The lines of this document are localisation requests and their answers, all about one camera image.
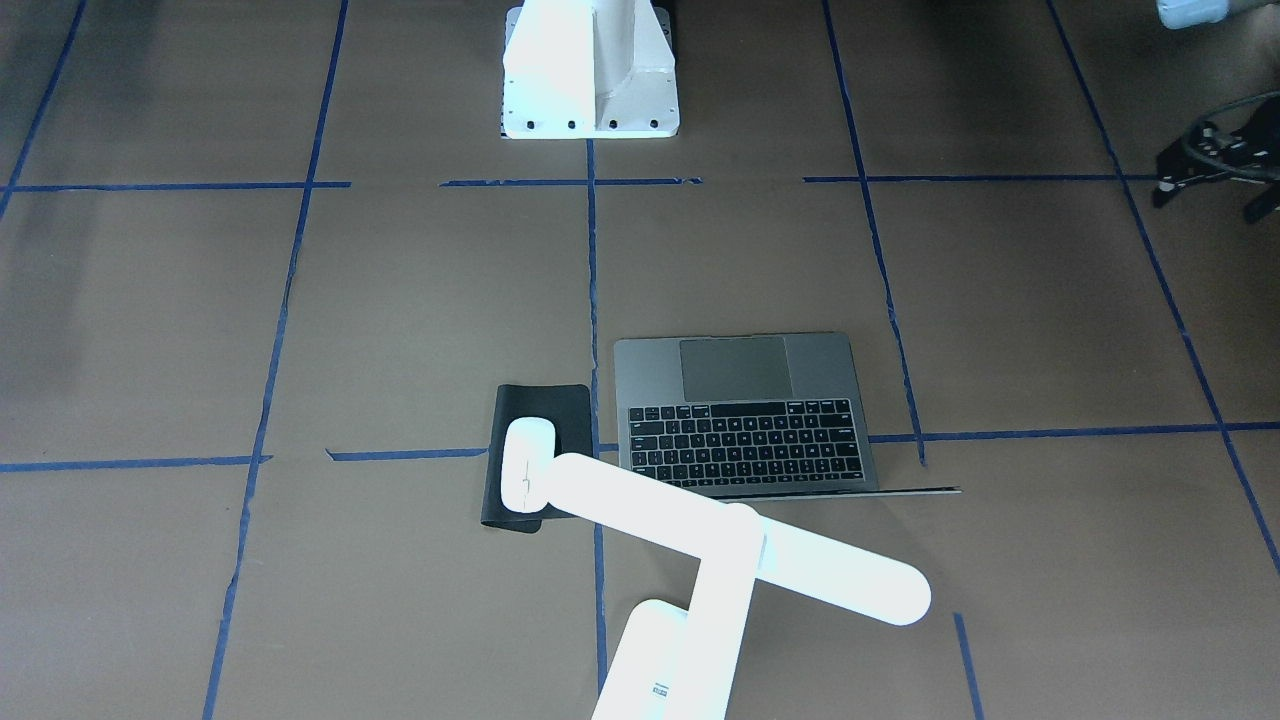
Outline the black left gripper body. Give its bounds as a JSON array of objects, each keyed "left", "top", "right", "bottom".
[{"left": 1196, "top": 105, "right": 1279, "bottom": 195}]

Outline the grey laptop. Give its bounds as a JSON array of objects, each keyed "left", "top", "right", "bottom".
[{"left": 613, "top": 332, "right": 963, "bottom": 498}]

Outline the black mouse pad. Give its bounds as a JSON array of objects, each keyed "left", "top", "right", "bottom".
[{"left": 480, "top": 384, "right": 594, "bottom": 534}]

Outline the white computer mouse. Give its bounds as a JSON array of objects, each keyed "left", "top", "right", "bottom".
[{"left": 499, "top": 416, "right": 556, "bottom": 514}]

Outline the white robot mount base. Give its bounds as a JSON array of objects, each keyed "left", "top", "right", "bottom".
[{"left": 500, "top": 1, "right": 681, "bottom": 140}]

